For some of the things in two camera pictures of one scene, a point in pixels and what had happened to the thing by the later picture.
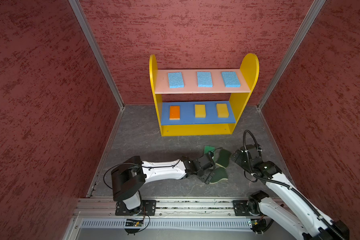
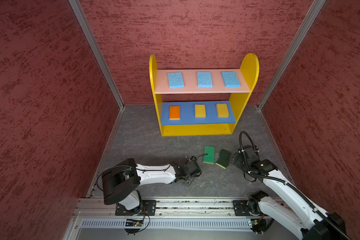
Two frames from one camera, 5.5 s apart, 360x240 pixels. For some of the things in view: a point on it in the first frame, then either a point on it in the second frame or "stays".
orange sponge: [174, 112] stays
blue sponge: [175, 80] stays
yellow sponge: [200, 111] stays
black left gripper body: [206, 177] to [188, 180]
